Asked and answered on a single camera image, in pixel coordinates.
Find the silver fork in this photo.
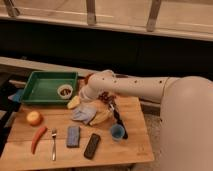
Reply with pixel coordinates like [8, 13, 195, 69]
[51, 129, 57, 161]

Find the red yellow apple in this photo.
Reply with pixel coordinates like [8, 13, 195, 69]
[26, 111, 42, 126]

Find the yellow banana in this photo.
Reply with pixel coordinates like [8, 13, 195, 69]
[89, 110, 112, 126]

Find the blue sponge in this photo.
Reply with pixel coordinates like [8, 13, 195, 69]
[66, 126, 80, 148]

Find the blue plastic cup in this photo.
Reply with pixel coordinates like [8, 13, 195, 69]
[110, 124, 125, 141]

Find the black remote control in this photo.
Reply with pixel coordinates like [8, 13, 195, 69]
[84, 133, 101, 159]

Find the green plastic tray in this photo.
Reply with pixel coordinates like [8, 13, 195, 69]
[21, 71, 78, 105]

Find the bunch of dark grapes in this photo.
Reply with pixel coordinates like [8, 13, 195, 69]
[98, 92, 116, 103]

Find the black handled utensil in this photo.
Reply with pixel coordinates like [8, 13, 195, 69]
[109, 103, 128, 139]

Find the red chili pepper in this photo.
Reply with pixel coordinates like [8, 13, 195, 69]
[31, 126, 47, 154]

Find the blue cloth at left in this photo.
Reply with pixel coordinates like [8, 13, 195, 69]
[8, 89, 23, 102]

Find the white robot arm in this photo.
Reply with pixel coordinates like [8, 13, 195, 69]
[79, 70, 213, 171]

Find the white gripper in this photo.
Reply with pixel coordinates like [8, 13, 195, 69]
[67, 85, 99, 109]

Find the light blue towel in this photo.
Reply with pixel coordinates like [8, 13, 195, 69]
[71, 105, 97, 125]

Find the red bowl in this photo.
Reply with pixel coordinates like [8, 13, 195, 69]
[84, 73, 93, 85]

